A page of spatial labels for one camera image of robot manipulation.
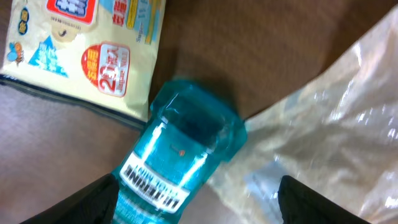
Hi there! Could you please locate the teal mouthwash bottle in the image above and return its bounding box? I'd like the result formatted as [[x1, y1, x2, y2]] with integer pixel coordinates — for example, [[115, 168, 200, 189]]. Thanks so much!
[[113, 80, 247, 224]]

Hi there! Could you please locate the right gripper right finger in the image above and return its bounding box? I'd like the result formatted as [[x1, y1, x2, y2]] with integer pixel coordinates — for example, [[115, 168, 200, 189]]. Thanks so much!
[[278, 175, 369, 224]]

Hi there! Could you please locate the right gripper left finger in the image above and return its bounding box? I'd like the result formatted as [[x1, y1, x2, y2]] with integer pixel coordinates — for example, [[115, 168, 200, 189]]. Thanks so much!
[[21, 174, 119, 224]]

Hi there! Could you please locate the yellow wet wipes pack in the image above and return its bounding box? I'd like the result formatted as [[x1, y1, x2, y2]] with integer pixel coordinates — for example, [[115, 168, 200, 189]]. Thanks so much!
[[1, 0, 165, 123]]

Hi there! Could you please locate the kraft paper pouch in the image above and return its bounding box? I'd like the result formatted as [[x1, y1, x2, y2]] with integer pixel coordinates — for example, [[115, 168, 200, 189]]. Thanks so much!
[[208, 8, 397, 223]]

